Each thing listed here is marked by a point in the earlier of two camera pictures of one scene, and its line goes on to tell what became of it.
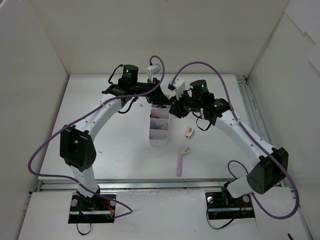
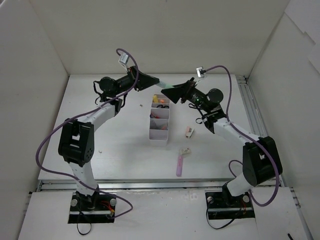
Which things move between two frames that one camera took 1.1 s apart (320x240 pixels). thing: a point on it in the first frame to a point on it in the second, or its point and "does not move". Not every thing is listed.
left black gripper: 155,93 to 137,80
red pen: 157,117 does not move
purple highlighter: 179,165 does not move
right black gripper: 181,103 to 184,90
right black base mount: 218,208 does not move
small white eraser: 183,151 does not move
